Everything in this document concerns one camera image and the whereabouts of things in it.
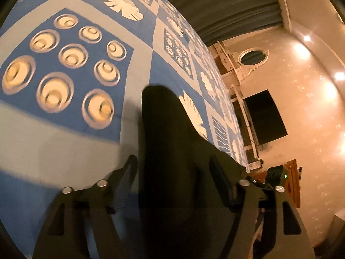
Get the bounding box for white dresser shelf unit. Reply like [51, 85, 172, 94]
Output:
[209, 41, 263, 171]

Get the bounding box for dark grey curtain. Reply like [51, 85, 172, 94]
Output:
[168, 0, 283, 46]

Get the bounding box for black wall television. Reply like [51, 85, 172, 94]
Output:
[244, 90, 288, 145]

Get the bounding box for blue white patterned bedspread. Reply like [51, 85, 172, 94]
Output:
[1, 0, 249, 258]

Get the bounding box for wooden chair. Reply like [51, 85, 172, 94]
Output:
[251, 159, 302, 208]

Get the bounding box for oval wall mirror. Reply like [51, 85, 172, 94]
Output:
[237, 47, 270, 73]

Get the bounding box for black pants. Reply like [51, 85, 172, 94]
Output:
[118, 85, 250, 259]

